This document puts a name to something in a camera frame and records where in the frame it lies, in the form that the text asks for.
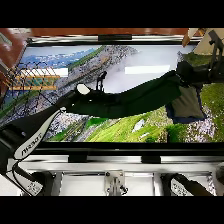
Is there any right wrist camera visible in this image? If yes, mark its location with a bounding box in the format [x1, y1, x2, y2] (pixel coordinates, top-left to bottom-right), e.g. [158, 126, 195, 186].
[207, 29, 224, 66]

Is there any black cable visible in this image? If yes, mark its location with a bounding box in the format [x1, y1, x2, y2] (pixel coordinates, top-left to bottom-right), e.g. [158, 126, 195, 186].
[9, 160, 36, 197]

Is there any dark green shirt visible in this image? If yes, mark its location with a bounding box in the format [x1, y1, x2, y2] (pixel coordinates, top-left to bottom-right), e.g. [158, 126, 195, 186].
[65, 53, 208, 126]

